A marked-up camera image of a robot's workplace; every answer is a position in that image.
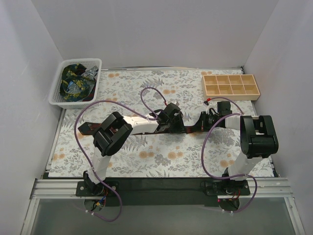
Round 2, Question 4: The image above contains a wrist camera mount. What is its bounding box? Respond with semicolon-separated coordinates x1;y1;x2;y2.
203;98;212;114
174;102;180;109

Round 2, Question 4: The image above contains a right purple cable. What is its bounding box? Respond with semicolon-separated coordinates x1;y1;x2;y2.
201;96;258;214

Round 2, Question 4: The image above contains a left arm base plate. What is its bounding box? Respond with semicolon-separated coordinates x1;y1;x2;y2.
75;180;120;198

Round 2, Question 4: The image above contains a purple cable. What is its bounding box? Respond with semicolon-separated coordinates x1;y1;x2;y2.
201;96;258;214
74;87;169;222

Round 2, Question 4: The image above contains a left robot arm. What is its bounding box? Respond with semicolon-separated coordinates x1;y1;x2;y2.
78;103;186;196

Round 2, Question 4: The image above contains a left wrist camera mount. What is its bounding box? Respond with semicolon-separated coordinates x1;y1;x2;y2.
174;102;180;109

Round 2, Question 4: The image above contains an aluminium frame rail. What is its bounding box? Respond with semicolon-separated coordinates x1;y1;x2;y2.
21;177;305;235

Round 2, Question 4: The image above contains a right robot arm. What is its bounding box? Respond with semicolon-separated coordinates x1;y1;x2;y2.
187;99;279;196

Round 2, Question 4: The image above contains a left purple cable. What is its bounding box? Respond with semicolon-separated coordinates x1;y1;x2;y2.
74;87;169;222

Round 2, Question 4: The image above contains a silver blue patterned tie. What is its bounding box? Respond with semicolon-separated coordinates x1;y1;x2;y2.
82;67;98;99

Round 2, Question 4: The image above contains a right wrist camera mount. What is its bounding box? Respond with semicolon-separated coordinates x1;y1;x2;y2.
203;98;212;114

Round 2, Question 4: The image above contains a dark red patterned tie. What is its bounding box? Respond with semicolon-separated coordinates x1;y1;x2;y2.
78;122;205;136

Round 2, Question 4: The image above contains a white plastic basket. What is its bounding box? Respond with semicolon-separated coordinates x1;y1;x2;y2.
49;58;102;109

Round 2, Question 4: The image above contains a wooden compartment box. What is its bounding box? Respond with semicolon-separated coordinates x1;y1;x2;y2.
201;74;260;101

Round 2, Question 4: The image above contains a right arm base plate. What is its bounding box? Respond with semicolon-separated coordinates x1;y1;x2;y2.
200;178;250;196

